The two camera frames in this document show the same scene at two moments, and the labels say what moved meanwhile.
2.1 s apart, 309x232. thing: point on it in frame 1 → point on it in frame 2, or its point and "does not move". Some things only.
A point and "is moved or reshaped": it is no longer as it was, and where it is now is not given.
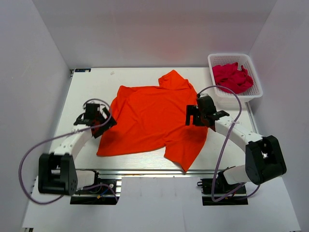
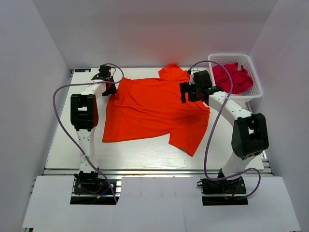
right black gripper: [192, 110] → [185, 87]
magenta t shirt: [229, 77] does not move
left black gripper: [98, 133] → [113, 90]
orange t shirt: [153, 119] is moved or reshaped
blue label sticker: [83, 70] does not move
